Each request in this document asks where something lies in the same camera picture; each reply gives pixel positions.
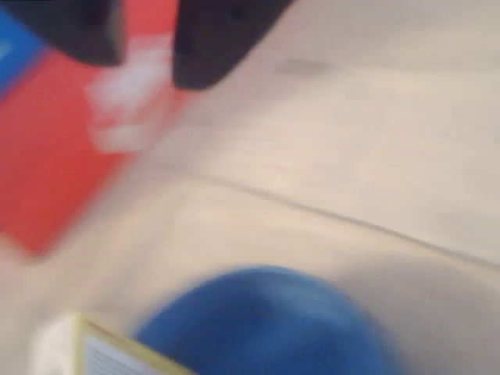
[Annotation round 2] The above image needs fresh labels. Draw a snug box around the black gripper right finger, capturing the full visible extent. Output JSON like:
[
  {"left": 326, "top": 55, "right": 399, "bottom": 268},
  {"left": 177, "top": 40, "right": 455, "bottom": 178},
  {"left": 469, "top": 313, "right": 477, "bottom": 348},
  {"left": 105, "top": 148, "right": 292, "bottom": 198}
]
[{"left": 173, "top": 0, "right": 295, "bottom": 91}]

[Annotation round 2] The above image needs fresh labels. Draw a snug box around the blue flat object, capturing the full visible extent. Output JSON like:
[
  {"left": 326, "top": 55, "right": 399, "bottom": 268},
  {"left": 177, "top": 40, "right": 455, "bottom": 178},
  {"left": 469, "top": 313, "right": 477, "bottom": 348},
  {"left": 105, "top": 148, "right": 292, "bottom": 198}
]
[{"left": 0, "top": 9, "right": 46, "bottom": 102}]

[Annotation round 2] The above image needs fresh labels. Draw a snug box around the red flat object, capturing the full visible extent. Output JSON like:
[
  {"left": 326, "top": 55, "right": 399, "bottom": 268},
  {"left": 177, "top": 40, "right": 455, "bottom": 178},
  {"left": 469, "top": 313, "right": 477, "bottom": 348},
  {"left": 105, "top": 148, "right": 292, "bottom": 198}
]
[{"left": 0, "top": 0, "right": 181, "bottom": 259}]

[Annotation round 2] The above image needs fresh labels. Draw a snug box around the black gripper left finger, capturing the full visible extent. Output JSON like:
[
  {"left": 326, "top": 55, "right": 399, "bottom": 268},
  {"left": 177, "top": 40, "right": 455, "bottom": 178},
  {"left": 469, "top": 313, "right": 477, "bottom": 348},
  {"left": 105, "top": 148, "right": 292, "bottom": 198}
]
[{"left": 5, "top": 0, "right": 125, "bottom": 66}]

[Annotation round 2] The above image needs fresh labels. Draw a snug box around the small yellow white block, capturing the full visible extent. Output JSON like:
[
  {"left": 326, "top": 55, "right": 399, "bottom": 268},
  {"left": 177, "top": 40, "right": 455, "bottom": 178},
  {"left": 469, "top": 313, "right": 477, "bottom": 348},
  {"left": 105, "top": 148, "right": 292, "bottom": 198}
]
[{"left": 37, "top": 312, "right": 192, "bottom": 375}]

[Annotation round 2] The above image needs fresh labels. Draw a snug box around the blue plastic bowl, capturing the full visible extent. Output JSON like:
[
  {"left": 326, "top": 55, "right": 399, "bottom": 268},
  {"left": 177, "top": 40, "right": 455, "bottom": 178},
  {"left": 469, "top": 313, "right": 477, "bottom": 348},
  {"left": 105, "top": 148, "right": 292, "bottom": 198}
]
[{"left": 130, "top": 264, "right": 395, "bottom": 375}]

